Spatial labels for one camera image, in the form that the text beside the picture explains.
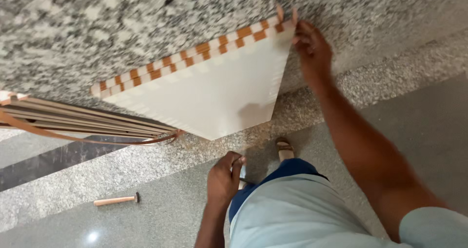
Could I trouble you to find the wooden handled hammer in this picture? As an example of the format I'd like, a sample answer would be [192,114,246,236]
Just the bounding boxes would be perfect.
[94,192,140,207]

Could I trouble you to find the blue shorts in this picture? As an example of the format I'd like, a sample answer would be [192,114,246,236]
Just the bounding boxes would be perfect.
[228,158,330,224]

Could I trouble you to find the small cutting tool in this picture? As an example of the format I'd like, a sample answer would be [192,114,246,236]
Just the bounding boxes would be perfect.
[231,157,259,187]

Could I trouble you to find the bundle of beige weaving strips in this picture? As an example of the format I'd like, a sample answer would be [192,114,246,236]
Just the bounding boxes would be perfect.
[0,91,180,139]

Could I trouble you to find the light blue shirt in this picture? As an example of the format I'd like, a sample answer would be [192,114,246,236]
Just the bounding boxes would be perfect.
[230,173,468,248]

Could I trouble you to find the white and orange woven panel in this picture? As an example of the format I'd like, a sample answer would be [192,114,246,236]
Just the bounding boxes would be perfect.
[90,4,299,141]

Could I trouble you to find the person's left hand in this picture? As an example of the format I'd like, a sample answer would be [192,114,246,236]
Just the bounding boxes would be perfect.
[206,151,248,207]

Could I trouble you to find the long orange weaving strip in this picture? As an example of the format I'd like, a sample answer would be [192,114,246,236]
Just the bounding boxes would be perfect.
[0,110,185,146]

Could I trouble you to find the brown sandal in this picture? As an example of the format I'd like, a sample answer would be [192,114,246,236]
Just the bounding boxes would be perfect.
[275,137,295,163]

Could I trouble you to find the person's right hand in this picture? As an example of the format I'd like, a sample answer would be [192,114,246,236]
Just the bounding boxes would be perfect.
[292,20,334,86]

